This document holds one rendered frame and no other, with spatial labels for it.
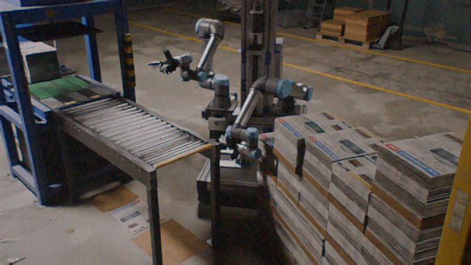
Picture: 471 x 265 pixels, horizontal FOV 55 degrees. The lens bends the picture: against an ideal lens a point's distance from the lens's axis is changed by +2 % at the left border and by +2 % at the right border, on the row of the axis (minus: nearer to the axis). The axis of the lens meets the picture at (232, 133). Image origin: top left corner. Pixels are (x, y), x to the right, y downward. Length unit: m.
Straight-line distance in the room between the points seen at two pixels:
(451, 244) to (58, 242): 2.78
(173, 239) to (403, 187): 2.00
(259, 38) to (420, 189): 1.95
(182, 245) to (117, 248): 0.46
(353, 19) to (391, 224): 7.24
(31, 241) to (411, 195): 2.72
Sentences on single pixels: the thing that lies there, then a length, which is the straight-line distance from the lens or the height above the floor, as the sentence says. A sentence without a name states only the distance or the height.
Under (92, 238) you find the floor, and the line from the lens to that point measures 3.56.
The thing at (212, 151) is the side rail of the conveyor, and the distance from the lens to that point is 2.95.
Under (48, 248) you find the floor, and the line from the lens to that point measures 3.58.
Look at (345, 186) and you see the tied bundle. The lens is 2.18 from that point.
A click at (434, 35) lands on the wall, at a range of 9.47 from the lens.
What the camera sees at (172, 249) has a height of 0.00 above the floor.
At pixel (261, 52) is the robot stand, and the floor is 1.24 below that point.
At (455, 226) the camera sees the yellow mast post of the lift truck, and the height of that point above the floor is 1.33.
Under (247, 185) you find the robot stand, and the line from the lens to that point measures 3.59.
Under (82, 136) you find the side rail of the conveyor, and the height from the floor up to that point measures 0.74.
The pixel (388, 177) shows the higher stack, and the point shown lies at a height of 1.18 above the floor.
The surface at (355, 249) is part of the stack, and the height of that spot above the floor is 0.72.
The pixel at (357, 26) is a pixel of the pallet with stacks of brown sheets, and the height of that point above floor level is 0.38.
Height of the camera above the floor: 2.09
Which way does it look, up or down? 25 degrees down
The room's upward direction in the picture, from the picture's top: straight up
